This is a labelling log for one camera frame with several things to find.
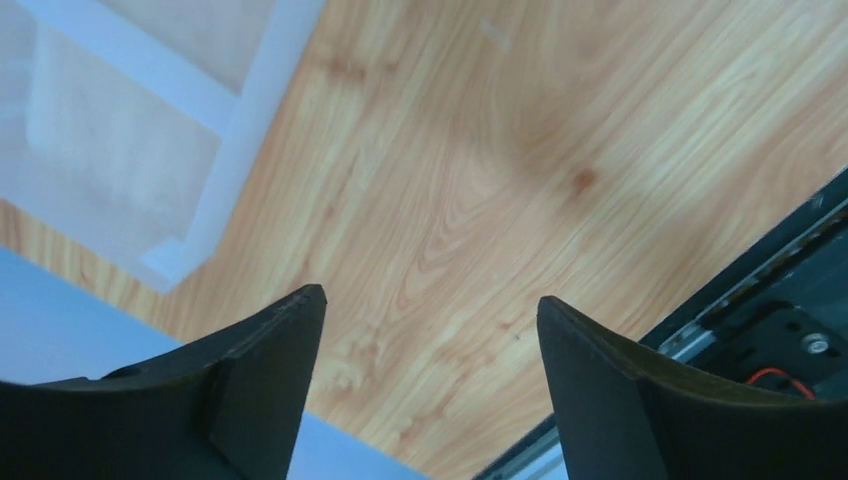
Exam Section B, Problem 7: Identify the aluminium rail frame front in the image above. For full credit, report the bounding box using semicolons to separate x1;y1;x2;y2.
490;198;848;480

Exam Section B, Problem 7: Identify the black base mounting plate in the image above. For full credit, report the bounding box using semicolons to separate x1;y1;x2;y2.
473;165;848;480

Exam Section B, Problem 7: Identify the clear plastic divided tray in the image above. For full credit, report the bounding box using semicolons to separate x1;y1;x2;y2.
1;1;324;292

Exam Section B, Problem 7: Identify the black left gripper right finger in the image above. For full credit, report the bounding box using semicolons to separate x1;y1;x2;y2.
537;296;847;479

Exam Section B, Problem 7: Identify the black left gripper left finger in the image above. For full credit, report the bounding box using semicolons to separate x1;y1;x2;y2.
1;284;327;479

